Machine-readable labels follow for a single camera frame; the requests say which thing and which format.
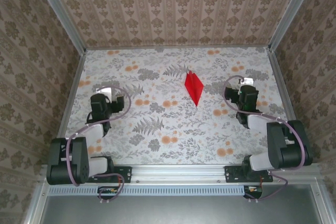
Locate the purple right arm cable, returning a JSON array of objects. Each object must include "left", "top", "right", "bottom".
[{"left": 223, "top": 75, "right": 313, "bottom": 202}]

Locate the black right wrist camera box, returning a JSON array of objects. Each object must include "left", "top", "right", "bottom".
[{"left": 240, "top": 84, "right": 260, "bottom": 111}]

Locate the grey metal panel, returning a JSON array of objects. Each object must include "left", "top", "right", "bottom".
[{"left": 40, "top": 195, "right": 322, "bottom": 224}]

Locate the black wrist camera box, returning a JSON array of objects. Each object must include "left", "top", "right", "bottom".
[
  {"left": 240, "top": 84, "right": 260, "bottom": 111},
  {"left": 90, "top": 93, "right": 109, "bottom": 116}
]

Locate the aluminium frame post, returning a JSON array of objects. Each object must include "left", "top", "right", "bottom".
[
  {"left": 269, "top": 0, "right": 320, "bottom": 51},
  {"left": 30, "top": 0, "right": 87, "bottom": 53}
]

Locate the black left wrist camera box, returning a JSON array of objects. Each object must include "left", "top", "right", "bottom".
[{"left": 90, "top": 93, "right": 109, "bottom": 116}]

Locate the black electronics board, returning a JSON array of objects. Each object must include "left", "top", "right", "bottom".
[
  {"left": 97, "top": 186, "right": 119, "bottom": 200},
  {"left": 243, "top": 186, "right": 263, "bottom": 200}
]

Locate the red paper sheet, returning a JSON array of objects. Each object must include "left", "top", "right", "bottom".
[{"left": 183, "top": 69, "right": 205, "bottom": 108}]

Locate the wide aluminium frame rail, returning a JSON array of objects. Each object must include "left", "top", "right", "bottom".
[{"left": 39, "top": 163, "right": 323, "bottom": 184}]

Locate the white slotted cable duct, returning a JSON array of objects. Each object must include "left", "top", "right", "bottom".
[{"left": 48, "top": 185, "right": 263, "bottom": 196}]

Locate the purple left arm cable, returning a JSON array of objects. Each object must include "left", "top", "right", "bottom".
[{"left": 66, "top": 85, "right": 132, "bottom": 204}]

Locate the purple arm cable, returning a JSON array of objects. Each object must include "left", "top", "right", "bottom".
[
  {"left": 223, "top": 75, "right": 313, "bottom": 202},
  {"left": 66, "top": 85, "right": 132, "bottom": 204}
]

